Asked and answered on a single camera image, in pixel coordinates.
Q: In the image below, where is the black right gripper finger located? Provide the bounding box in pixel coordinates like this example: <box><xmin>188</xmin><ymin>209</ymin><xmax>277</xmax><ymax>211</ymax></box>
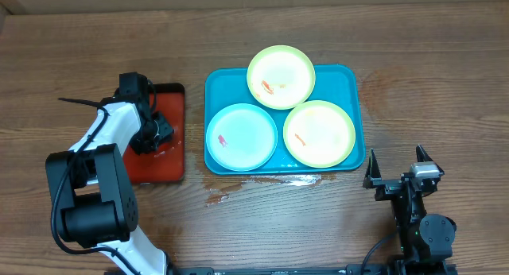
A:
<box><xmin>416</xmin><ymin>145</ymin><xmax>445</xmax><ymax>176</ymax></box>
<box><xmin>363</xmin><ymin>149</ymin><xmax>382</xmax><ymax>188</ymax></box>

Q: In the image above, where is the light blue plate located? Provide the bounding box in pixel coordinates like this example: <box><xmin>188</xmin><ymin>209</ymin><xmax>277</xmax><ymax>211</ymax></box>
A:
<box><xmin>205</xmin><ymin>103</ymin><xmax>278</xmax><ymax>172</ymax></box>

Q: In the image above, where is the yellow plate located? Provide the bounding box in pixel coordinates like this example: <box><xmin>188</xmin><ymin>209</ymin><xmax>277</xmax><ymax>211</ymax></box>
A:
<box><xmin>247</xmin><ymin>45</ymin><xmax>316</xmax><ymax>110</ymax></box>
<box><xmin>282</xmin><ymin>100</ymin><xmax>356</xmax><ymax>168</ymax></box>

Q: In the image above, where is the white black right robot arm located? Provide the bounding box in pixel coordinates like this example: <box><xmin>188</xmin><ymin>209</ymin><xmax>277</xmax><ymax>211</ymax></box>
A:
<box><xmin>359</xmin><ymin>145</ymin><xmax>458</xmax><ymax>275</ymax></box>

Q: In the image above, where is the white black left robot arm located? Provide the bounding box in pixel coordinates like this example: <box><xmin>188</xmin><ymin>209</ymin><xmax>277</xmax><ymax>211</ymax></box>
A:
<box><xmin>45</xmin><ymin>98</ymin><xmax>173</xmax><ymax>274</ymax></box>

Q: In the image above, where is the red black sponge tray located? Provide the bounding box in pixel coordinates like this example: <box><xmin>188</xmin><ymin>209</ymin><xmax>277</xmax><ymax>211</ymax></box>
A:
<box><xmin>116</xmin><ymin>83</ymin><xmax>185</xmax><ymax>184</ymax></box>

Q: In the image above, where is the teal plastic tray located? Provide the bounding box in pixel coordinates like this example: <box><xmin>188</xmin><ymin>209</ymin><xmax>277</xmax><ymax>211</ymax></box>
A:
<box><xmin>204</xmin><ymin>64</ymin><xmax>366</xmax><ymax>175</ymax></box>

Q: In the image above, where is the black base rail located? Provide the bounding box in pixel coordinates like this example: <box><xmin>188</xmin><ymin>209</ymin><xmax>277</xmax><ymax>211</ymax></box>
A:
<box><xmin>167</xmin><ymin>263</ymin><xmax>458</xmax><ymax>275</ymax></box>

